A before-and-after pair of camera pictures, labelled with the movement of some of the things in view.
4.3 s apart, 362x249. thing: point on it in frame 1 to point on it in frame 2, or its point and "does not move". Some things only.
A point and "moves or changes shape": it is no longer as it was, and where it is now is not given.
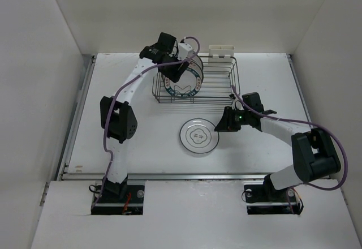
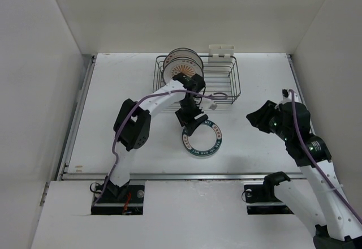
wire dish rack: x=220 y=84 does not move
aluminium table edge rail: x=169 y=176 does not move
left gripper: x=174 y=74 to x=184 y=120
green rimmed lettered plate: x=189 y=82 moves or changes shape
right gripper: x=226 y=123 to x=258 y=117
